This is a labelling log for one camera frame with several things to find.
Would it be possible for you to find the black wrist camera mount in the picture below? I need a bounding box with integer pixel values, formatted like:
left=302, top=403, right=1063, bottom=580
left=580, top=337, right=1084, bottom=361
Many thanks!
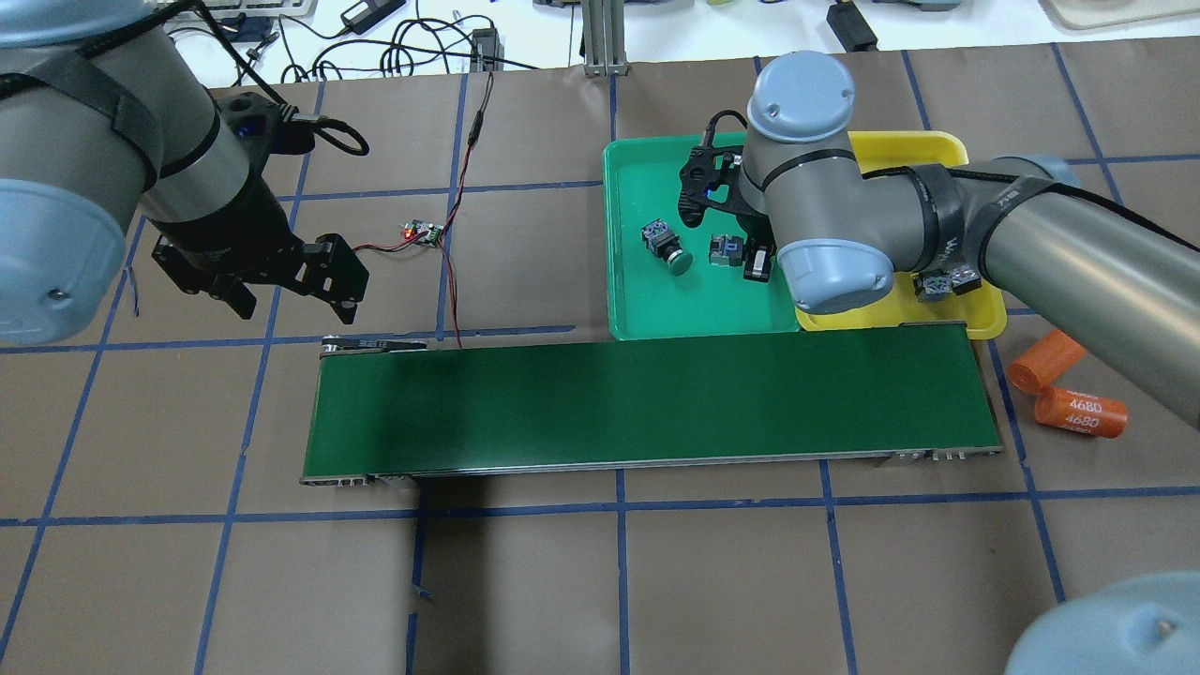
left=677, top=110, right=758, bottom=228
left=216, top=91, right=371, bottom=163

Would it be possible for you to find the small motor controller board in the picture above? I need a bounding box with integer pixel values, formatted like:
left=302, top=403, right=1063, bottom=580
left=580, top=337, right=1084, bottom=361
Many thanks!
left=401, top=219, right=446, bottom=247

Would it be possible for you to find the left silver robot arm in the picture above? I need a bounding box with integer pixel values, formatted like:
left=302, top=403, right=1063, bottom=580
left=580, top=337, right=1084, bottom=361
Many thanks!
left=1, top=1, right=370, bottom=346

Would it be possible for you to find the green plastic tray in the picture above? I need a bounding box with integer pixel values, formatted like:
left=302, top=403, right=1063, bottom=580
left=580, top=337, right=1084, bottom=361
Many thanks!
left=602, top=135, right=799, bottom=340

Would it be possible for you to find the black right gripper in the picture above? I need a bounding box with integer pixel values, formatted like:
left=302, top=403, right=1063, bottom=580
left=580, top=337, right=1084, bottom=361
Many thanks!
left=677, top=145, right=776, bottom=282

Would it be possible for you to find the green conveyor belt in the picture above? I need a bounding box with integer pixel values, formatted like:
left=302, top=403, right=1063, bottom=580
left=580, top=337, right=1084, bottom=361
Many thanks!
left=300, top=324, right=1001, bottom=486

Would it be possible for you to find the yellow plastic tray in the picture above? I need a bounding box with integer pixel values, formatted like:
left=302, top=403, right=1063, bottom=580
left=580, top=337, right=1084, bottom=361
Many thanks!
left=794, top=129, right=1008, bottom=340

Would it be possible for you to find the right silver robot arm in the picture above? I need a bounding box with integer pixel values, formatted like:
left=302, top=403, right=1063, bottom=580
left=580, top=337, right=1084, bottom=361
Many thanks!
left=678, top=52, right=1196, bottom=426

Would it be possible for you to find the aluminium frame post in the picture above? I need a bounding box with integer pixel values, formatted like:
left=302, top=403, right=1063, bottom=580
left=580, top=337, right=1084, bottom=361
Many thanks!
left=581, top=0, right=630, bottom=80

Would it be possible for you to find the red black power cable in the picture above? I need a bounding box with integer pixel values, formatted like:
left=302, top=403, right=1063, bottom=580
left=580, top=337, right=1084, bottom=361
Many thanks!
left=352, top=70, right=498, bottom=350

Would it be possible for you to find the orange cylinder with 4680 label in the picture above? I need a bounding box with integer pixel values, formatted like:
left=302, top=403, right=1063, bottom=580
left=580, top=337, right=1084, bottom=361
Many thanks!
left=1033, top=387, right=1129, bottom=440

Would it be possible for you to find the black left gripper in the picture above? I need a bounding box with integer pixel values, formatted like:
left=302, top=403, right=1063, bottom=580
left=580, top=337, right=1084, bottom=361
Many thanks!
left=150, top=192, right=370, bottom=325

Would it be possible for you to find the plain orange cylinder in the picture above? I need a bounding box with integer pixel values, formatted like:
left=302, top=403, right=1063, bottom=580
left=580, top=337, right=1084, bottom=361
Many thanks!
left=1006, top=328, right=1086, bottom=395

